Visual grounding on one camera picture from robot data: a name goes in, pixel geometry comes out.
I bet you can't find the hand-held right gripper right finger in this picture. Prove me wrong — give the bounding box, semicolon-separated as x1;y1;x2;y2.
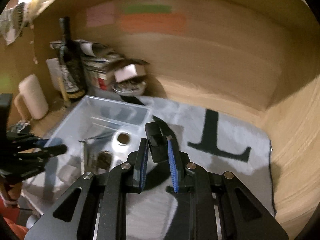
167;135;289;240

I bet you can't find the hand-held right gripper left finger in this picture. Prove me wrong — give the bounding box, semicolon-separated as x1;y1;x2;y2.
24;137;149;240

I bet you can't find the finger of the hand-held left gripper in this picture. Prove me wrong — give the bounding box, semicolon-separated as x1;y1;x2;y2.
9;134;63;150
17;144;68;161

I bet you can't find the black rectangular adapter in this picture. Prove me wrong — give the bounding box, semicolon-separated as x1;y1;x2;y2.
145;122;171;163

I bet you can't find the white tape roll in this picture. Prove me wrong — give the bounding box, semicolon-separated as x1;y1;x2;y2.
112;131;132;153

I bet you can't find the clear plastic storage box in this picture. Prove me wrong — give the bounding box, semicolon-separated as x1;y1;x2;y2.
21;95;153;207

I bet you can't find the person's left hand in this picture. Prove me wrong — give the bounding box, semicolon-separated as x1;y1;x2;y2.
0;180;21;207

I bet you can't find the small dark item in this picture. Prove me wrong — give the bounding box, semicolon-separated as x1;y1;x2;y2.
97;151;113;170

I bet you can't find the beige mug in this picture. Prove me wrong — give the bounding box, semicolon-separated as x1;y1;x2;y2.
14;74;49;120

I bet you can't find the grey mat with black letters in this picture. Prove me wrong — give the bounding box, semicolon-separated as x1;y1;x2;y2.
117;95;277;240

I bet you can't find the person's orange clothing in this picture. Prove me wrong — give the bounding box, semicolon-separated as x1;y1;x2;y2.
0;216;28;240

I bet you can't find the white handwritten note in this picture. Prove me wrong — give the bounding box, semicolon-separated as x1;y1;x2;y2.
46;58;63;88

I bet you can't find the dark wine bottle elephant label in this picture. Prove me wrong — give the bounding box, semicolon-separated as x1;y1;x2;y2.
59;17;87;102

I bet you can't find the white bowl of stones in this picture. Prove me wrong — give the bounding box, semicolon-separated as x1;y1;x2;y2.
111;80;147;96

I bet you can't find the white card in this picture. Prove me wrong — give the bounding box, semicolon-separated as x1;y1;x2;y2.
114;64;138;82

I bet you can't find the stack of papers and books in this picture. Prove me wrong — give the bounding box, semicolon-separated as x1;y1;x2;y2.
75;39;148;91

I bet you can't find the hanging patterned decoration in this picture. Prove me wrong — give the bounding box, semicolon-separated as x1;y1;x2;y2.
0;1;34;46

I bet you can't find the pink paper note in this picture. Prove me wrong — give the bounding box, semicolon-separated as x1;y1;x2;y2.
86;5;116;27

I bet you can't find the orange paper note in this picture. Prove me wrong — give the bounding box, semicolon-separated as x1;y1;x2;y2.
119;13;187;35

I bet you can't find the green paper note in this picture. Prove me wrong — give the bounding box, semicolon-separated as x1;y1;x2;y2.
122;4;173;15

